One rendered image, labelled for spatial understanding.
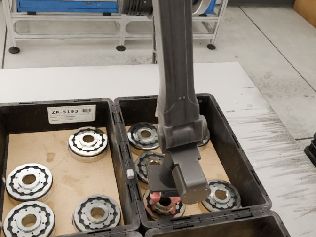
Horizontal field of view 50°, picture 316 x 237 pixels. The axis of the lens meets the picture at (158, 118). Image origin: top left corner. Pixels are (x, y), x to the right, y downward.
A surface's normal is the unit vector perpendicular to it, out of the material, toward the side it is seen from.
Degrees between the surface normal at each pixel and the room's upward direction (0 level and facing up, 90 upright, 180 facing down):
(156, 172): 2
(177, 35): 83
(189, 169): 14
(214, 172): 0
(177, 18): 83
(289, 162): 0
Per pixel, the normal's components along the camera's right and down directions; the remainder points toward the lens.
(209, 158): 0.14, -0.72
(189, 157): -0.05, -0.66
